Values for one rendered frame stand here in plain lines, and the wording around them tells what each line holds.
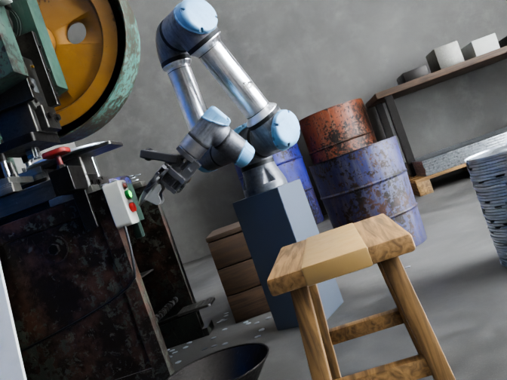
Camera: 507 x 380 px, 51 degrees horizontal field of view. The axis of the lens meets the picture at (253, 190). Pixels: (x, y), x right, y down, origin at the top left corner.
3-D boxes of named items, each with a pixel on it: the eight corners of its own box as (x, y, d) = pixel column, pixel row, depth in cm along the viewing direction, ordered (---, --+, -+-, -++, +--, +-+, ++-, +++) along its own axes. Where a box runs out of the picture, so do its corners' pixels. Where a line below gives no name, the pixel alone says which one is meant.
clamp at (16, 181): (40, 189, 178) (29, 160, 177) (13, 191, 161) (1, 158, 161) (24, 195, 178) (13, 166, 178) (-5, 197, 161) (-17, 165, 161)
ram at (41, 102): (69, 130, 192) (41, 51, 192) (50, 126, 177) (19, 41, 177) (26, 146, 194) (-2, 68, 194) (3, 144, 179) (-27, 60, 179)
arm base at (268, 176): (294, 180, 184) (285, 153, 184) (275, 188, 171) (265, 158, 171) (258, 193, 191) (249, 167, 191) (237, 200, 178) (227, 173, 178)
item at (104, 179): (112, 190, 207) (107, 176, 207) (60, 196, 162) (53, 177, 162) (43, 216, 210) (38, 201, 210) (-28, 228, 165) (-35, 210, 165)
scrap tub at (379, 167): (420, 229, 266) (388, 138, 266) (442, 240, 224) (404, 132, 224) (339, 256, 270) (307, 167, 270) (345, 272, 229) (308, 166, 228)
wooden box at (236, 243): (320, 273, 245) (295, 201, 245) (333, 289, 207) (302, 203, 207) (238, 302, 245) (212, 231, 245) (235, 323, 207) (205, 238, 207)
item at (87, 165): (135, 176, 190) (122, 140, 190) (122, 177, 176) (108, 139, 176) (72, 200, 193) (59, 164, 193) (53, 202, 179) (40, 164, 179)
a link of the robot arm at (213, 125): (236, 124, 154) (213, 105, 150) (212, 154, 155) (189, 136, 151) (230, 119, 161) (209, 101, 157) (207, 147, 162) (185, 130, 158)
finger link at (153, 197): (148, 216, 155) (168, 191, 155) (133, 203, 156) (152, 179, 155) (151, 215, 158) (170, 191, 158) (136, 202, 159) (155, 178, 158)
